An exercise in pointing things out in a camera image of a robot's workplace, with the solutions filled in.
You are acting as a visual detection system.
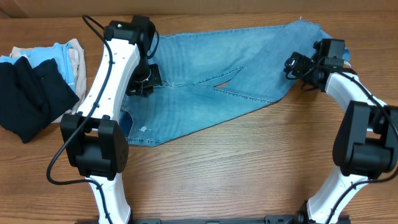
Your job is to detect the blue denim jeans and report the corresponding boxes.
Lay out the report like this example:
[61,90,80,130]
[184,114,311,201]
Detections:
[119,20,328,147]

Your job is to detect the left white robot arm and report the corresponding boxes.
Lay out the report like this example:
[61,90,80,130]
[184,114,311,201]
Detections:
[60,16,162,223]

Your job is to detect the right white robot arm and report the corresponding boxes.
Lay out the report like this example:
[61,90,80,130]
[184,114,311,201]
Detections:
[279,39,397,223]

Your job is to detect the beige folded garment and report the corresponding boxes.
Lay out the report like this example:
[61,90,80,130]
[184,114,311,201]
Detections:
[9,38,88,124]

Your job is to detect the light blue folded garment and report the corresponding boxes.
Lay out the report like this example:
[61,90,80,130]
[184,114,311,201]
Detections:
[1,43,79,91]

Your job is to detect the black folded garment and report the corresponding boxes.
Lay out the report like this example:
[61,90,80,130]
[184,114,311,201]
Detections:
[1,57,79,143]

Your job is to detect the brown cardboard backboard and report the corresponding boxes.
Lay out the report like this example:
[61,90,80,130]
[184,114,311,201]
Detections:
[1,0,397,18]

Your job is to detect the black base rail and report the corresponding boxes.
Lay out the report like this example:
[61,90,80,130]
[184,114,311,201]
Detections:
[74,214,352,224]

